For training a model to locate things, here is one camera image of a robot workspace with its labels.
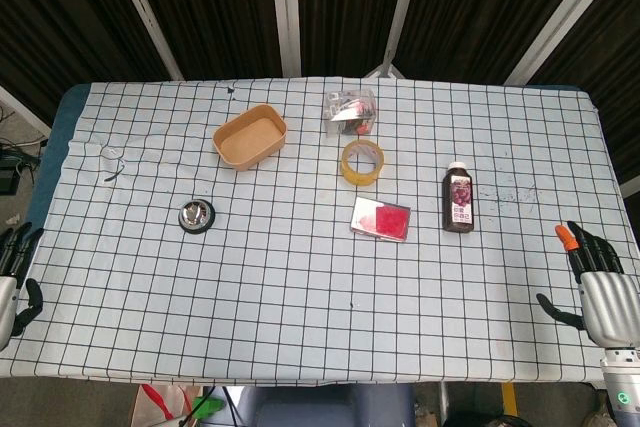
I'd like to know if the brown paper food box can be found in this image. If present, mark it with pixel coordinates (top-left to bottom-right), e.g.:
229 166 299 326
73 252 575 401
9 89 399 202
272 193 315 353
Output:
212 103 288 172

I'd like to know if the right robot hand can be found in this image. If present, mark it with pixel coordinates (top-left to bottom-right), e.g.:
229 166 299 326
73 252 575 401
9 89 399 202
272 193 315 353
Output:
535 220 640 349

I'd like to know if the checkered white tablecloth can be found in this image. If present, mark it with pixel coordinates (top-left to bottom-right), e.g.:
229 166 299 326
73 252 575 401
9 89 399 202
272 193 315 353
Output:
0 76 640 381

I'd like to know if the red and white card pack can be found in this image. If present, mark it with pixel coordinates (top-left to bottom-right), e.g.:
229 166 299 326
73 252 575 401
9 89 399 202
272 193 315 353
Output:
350 196 413 242

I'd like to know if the black electronics with cables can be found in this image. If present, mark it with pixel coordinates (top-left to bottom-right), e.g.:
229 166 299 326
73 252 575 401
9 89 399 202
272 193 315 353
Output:
0 139 42 196

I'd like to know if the dark juice bottle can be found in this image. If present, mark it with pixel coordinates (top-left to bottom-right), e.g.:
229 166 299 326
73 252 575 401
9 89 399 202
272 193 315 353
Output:
441 161 475 234

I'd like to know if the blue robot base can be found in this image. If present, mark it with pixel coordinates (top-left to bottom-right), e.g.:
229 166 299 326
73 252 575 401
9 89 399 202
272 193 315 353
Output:
236 384 416 427

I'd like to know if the white shoe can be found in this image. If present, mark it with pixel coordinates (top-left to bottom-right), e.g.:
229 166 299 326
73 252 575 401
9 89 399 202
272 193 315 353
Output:
582 393 617 427

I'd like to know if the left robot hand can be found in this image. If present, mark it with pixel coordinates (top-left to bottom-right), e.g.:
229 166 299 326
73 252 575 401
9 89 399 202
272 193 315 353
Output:
0 222 45 352

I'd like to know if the red and white bag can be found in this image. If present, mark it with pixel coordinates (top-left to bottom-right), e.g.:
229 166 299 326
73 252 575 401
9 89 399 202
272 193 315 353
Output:
128 383 204 427

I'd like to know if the yellow tape roll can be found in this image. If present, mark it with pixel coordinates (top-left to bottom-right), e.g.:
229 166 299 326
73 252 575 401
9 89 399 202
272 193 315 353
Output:
340 138 386 185

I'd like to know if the clear plastic bag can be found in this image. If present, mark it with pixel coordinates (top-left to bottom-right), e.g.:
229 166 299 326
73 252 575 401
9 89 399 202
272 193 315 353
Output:
323 88 378 138

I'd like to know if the green plastic object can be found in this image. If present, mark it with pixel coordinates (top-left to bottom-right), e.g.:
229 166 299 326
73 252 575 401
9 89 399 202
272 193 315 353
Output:
191 395 225 421

